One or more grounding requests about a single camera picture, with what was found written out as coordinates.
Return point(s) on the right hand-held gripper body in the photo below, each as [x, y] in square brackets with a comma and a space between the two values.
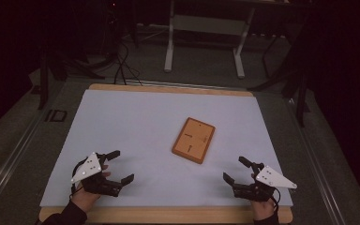
[273, 179]

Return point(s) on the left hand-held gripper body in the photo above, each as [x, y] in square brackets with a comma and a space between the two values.
[90, 182]

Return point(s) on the orange wooden board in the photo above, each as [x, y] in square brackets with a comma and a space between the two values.
[193, 140]

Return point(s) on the person's left hand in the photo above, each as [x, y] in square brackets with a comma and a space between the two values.
[86, 200]

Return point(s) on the person's right hand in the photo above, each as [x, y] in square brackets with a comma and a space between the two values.
[264, 210]

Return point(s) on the white table mat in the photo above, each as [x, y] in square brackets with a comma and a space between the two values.
[143, 125]

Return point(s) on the small black floor box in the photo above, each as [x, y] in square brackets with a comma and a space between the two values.
[56, 115]

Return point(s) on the black metal stand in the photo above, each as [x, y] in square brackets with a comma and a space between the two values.
[300, 93]

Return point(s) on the white metal stand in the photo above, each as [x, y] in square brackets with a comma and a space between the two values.
[209, 25]

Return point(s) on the metal floor rail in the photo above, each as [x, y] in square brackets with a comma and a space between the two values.
[184, 84]
[318, 162]
[9, 162]

